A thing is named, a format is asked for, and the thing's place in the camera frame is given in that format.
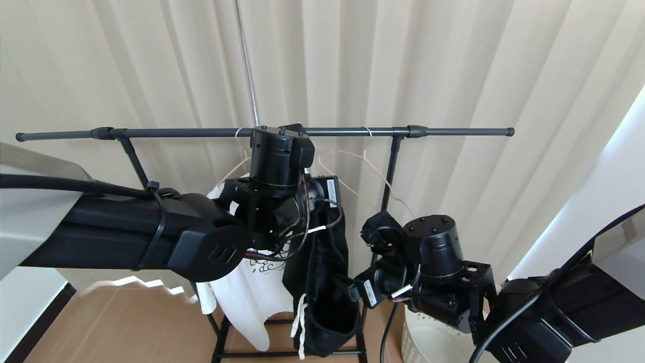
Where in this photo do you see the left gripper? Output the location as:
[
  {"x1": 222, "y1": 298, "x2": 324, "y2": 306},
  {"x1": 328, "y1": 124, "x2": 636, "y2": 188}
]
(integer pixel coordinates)
[{"x1": 275, "y1": 175, "x2": 343, "y2": 240}]

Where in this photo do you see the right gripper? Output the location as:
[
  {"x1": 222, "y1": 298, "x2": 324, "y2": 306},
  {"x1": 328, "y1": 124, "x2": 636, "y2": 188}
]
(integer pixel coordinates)
[{"x1": 353, "y1": 262, "x2": 479, "y2": 334}]

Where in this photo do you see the black garment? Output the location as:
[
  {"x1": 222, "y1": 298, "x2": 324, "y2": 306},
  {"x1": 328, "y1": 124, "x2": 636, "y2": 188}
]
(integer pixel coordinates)
[{"x1": 281, "y1": 209, "x2": 361, "y2": 359}]

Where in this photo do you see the pink clothes hanger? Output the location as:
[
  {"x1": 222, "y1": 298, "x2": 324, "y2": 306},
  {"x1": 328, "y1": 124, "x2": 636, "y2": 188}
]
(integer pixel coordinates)
[
  {"x1": 217, "y1": 127, "x2": 252, "y2": 186},
  {"x1": 317, "y1": 126, "x2": 416, "y2": 218}
]

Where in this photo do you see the white garment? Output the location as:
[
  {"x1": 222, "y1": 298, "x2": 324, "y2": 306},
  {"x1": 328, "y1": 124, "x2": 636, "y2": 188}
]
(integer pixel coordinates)
[{"x1": 196, "y1": 174, "x2": 298, "y2": 352}]

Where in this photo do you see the white laundry basket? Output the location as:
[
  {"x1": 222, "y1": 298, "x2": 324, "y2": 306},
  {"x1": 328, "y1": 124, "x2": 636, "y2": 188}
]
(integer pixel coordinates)
[{"x1": 402, "y1": 305, "x2": 499, "y2": 363}]

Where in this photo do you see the black clothes rack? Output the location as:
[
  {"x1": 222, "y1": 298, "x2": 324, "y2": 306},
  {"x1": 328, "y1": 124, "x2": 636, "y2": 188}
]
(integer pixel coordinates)
[{"x1": 15, "y1": 126, "x2": 515, "y2": 363}]

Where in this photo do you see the beige curtain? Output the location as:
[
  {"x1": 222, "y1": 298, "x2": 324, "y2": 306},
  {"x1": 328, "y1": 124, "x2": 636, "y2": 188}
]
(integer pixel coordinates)
[{"x1": 0, "y1": 0, "x2": 645, "y2": 303}]

